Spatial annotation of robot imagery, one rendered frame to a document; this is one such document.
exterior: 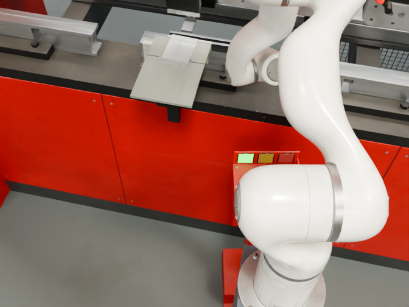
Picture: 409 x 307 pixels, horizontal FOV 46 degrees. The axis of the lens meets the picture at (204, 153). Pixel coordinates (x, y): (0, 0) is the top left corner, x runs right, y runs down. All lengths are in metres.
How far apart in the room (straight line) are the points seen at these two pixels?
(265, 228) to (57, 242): 1.69
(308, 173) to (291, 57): 0.19
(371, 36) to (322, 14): 0.96
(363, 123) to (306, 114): 0.81
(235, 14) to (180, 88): 0.46
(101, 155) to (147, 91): 0.60
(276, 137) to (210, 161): 0.30
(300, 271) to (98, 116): 1.09
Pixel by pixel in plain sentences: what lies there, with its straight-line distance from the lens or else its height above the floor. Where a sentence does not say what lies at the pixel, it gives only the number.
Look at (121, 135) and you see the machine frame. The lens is 1.80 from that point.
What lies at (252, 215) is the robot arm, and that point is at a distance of 0.72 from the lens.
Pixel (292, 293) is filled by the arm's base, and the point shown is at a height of 1.13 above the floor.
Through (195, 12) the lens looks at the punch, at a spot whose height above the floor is 1.10.
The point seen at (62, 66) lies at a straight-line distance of 1.71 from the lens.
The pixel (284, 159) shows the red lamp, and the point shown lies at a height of 0.80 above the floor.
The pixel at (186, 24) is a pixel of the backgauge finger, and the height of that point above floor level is 1.00.
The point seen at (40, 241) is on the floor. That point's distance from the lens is 2.35.
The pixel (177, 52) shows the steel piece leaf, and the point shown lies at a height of 1.00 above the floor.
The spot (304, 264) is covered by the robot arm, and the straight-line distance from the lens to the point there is 0.86.
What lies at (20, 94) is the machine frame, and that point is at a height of 0.75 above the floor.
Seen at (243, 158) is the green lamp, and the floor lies 0.81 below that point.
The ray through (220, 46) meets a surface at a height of 0.99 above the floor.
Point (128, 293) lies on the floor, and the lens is 2.17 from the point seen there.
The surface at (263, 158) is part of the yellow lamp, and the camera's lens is 1.50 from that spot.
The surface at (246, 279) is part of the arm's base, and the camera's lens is 1.09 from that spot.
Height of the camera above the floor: 2.02
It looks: 54 degrees down
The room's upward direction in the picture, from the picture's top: 1 degrees clockwise
